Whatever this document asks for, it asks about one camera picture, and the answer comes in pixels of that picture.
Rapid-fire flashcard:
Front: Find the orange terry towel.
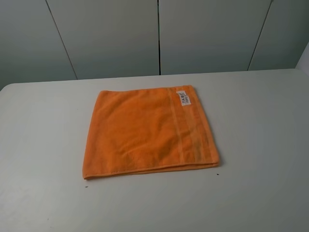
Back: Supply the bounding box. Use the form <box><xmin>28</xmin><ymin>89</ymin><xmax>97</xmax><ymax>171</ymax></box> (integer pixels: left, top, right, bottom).
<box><xmin>82</xmin><ymin>85</ymin><xmax>220</xmax><ymax>180</ymax></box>

